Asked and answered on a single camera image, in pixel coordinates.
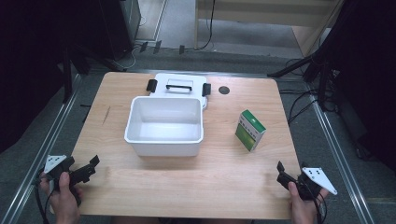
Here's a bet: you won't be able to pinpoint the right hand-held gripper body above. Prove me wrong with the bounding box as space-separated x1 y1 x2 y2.
295 161 338 201

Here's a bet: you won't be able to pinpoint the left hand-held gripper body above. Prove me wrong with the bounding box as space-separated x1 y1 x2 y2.
43 154 83 207

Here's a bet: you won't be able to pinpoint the person's right hand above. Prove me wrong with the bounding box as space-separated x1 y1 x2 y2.
288 181 330 224

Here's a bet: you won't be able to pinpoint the person's left hand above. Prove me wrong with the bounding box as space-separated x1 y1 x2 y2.
40 172 84 224

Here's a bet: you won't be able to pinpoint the green and white carton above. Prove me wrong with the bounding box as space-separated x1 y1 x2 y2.
234 109 267 153

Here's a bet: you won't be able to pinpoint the white plastic storage box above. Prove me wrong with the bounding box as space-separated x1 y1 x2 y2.
123 95 205 158

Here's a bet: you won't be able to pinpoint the black stand with legs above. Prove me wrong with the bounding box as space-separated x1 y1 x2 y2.
59 41 127 105

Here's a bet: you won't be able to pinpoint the black tripod stand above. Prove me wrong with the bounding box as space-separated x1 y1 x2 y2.
266 50 339 111

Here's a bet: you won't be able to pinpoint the dark curtain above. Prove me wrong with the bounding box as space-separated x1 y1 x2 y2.
311 0 396 171

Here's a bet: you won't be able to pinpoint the dark cabinet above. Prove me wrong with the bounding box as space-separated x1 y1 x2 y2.
92 0 142 62

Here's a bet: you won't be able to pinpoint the light wooden furniture panel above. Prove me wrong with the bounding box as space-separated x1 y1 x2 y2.
193 0 345 58

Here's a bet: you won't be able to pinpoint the metal floor rail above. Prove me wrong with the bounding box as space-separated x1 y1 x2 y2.
304 80 376 224
0 74 83 224

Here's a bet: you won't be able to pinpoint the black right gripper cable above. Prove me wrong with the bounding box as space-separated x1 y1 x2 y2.
306 176 329 224

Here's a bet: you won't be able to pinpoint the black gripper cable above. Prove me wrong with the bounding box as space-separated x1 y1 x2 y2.
33 175 55 224
306 176 329 224

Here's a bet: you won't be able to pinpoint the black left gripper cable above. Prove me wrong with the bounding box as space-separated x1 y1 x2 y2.
33 175 55 224

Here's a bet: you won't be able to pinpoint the black floor cables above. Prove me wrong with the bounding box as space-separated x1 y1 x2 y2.
277 57 339 126

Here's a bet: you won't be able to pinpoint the white floor cable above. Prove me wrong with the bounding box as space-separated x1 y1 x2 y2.
122 14 148 70

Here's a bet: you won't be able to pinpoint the white lid with black handle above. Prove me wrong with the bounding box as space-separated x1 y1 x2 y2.
146 73 212 110

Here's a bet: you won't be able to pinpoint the black hanging cable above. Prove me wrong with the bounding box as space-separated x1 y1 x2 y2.
198 0 217 51

